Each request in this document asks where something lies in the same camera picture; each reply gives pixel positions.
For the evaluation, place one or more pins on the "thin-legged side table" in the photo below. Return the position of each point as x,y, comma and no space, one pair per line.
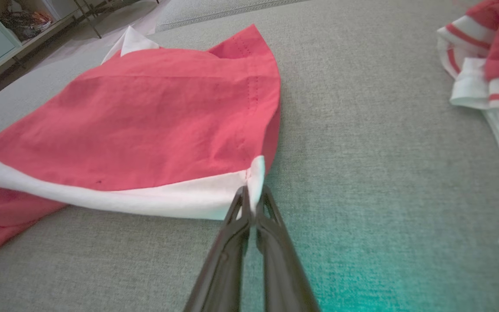
93,15

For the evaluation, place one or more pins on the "colourful clutter on cabinet shelf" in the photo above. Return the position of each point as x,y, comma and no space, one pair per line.
24,21

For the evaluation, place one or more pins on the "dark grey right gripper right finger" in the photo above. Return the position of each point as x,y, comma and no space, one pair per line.
282,268

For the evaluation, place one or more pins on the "red shorts with white band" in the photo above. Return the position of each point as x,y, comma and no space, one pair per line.
145,121

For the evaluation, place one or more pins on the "grey fabric sofa cushion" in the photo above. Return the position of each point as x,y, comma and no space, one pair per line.
215,11

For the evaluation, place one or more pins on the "grey fabric sofa seat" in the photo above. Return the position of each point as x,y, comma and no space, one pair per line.
383,173

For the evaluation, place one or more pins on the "red and white striped shirt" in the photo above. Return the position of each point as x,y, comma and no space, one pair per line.
498,65

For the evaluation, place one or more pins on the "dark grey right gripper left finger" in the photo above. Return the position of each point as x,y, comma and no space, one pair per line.
225,268

